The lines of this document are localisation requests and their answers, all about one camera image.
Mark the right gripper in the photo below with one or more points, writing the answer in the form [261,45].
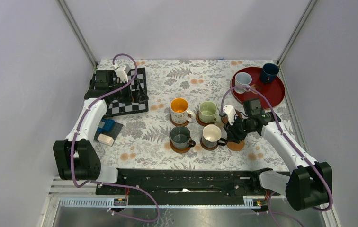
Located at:
[232,135]

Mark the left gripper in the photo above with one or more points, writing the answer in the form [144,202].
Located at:
[138,95]

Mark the brown ringed coaster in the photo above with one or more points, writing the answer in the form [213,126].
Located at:
[224,119]
[180,151]
[202,123]
[176,124]

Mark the light wood coaster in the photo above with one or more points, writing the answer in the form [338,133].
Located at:
[233,146]

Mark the light blue white mug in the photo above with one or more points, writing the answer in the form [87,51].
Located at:
[242,79]

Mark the black mug white inside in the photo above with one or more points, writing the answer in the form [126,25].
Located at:
[212,136]

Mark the pale green mug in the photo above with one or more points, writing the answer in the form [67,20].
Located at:
[208,112]

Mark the dark blue mug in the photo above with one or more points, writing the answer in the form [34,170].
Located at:
[269,73]

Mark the dark walnut coaster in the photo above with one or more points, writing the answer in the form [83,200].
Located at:
[207,148]

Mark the floral mug orange inside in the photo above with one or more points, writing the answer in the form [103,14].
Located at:
[180,112]

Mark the dark green mug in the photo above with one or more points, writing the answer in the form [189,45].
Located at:
[180,137]

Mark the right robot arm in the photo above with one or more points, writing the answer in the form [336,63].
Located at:
[310,182]

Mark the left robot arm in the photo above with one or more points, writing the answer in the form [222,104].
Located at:
[112,92]

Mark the black white chessboard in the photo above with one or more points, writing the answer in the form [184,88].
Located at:
[132,99]

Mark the red round tray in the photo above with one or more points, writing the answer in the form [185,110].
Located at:
[273,92]

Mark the toy block assembly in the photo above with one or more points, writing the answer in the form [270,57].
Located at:
[108,131]

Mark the floral tablecloth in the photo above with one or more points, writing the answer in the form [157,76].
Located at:
[144,139]

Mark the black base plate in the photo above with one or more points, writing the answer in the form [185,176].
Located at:
[186,187]

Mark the aluminium frame rail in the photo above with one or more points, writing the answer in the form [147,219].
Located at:
[116,197]

